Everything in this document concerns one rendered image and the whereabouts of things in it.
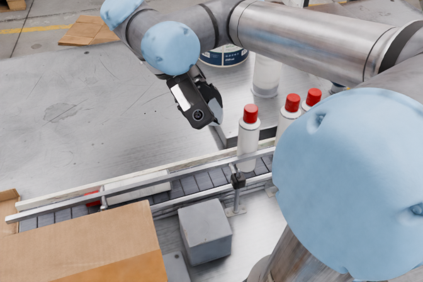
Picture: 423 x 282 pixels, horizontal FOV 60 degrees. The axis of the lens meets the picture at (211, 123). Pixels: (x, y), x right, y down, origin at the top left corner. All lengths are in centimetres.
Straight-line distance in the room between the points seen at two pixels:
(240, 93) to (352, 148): 100
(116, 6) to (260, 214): 61
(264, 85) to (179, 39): 67
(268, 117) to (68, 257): 73
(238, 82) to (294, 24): 79
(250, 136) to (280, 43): 42
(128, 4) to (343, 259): 48
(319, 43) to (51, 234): 47
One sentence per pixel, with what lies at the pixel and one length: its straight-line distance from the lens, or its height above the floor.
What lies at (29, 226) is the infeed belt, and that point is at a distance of 97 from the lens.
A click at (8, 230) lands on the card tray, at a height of 83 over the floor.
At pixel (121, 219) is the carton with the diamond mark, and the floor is 112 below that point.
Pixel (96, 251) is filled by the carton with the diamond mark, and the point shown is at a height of 112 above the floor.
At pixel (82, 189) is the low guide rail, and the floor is 91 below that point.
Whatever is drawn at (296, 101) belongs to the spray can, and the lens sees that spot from 87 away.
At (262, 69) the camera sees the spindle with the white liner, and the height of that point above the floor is 99.
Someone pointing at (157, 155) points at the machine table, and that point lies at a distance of 108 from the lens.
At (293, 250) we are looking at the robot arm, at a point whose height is 129.
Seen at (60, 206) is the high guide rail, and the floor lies 96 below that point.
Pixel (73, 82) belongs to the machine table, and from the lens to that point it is 142.
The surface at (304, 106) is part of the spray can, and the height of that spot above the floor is 104.
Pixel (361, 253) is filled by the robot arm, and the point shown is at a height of 142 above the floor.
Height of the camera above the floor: 163
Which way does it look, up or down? 43 degrees down
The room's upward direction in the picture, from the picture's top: straight up
